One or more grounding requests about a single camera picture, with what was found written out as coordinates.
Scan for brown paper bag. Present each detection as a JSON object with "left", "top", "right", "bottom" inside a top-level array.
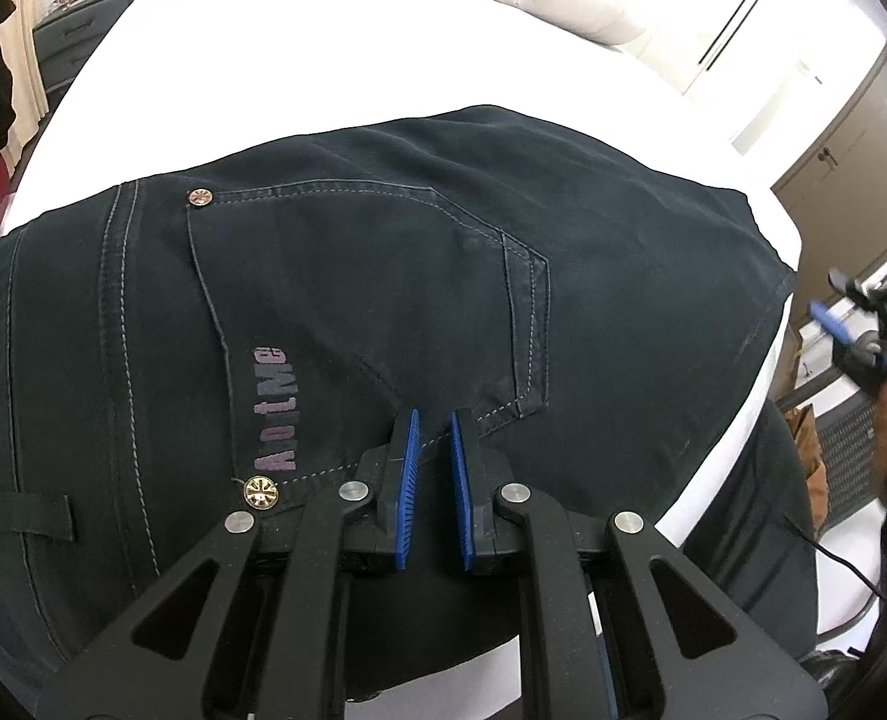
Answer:
[{"left": 782, "top": 403, "right": 830, "bottom": 522}]

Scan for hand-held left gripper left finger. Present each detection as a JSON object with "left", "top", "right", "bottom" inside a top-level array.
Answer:
[{"left": 34, "top": 409, "right": 422, "bottom": 720}]

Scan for brown cabinet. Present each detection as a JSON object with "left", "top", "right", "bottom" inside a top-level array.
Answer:
[{"left": 769, "top": 40, "right": 887, "bottom": 282}]

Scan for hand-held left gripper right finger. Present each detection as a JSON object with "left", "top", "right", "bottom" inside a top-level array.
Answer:
[{"left": 450, "top": 410, "right": 828, "bottom": 720}]

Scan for white bed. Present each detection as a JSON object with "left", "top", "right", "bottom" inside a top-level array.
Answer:
[{"left": 0, "top": 0, "right": 887, "bottom": 642}]

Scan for person's dark clothing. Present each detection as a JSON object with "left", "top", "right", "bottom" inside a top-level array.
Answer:
[{"left": 657, "top": 397, "right": 823, "bottom": 657}]

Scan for black cable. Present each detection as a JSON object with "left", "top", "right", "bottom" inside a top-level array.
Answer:
[{"left": 780, "top": 514, "right": 887, "bottom": 605}]

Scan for grey dresser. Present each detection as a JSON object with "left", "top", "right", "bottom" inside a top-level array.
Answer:
[{"left": 32, "top": 0, "right": 149, "bottom": 95}]

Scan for dark navy pants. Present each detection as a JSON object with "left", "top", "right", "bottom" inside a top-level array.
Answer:
[{"left": 0, "top": 103, "right": 798, "bottom": 680}]

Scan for white wardrobe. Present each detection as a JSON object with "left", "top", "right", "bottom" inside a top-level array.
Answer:
[{"left": 623, "top": 0, "right": 887, "bottom": 155}]

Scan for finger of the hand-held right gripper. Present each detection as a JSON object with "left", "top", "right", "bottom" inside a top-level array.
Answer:
[
  {"left": 827, "top": 267, "right": 887, "bottom": 316},
  {"left": 807, "top": 300, "right": 875, "bottom": 372}
]

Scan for beige curtain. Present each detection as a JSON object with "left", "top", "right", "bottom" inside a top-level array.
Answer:
[{"left": 0, "top": 0, "right": 58, "bottom": 158}]

